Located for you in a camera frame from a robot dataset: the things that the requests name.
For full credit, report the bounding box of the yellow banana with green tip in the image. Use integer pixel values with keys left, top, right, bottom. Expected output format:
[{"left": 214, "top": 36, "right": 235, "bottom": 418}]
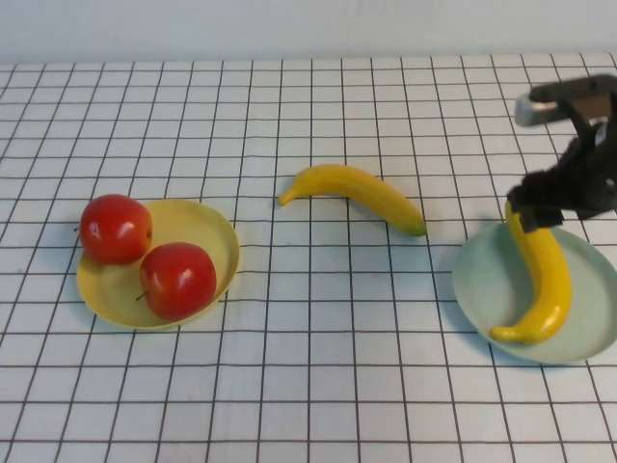
[{"left": 278, "top": 163, "right": 429, "bottom": 238}]

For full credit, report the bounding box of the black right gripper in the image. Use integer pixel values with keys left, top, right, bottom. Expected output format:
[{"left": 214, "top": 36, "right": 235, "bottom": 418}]
[{"left": 505, "top": 118, "right": 617, "bottom": 232}]

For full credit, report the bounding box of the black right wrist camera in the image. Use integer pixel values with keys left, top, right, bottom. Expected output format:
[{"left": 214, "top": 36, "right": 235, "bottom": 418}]
[{"left": 514, "top": 73, "right": 617, "bottom": 129}]

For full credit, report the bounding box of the red apple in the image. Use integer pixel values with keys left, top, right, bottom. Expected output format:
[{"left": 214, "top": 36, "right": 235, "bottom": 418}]
[
  {"left": 72, "top": 194, "right": 154, "bottom": 266},
  {"left": 136, "top": 242, "right": 218, "bottom": 321}
]

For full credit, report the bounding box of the white black grid tablecloth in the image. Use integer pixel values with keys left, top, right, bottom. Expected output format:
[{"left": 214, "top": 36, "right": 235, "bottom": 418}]
[{"left": 0, "top": 51, "right": 617, "bottom": 463}]

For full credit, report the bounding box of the yellow plastic plate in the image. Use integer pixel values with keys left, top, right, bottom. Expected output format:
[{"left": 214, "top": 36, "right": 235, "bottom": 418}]
[{"left": 76, "top": 199, "right": 241, "bottom": 332}]

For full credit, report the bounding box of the light green plastic plate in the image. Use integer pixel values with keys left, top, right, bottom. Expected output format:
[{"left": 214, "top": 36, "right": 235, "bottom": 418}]
[{"left": 451, "top": 221, "right": 617, "bottom": 367}]

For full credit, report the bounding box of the curved yellow banana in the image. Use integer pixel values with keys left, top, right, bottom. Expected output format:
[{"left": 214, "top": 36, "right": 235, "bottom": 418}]
[{"left": 488, "top": 201, "right": 574, "bottom": 345}]

